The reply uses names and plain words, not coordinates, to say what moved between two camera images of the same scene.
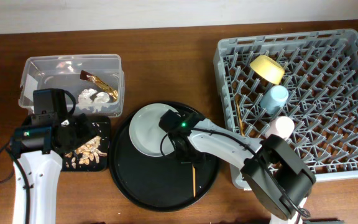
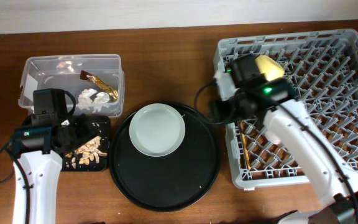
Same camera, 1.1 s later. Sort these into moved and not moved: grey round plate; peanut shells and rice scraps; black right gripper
Moved: black right gripper
Not moved: peanut shells and rice scraps; grey round plate
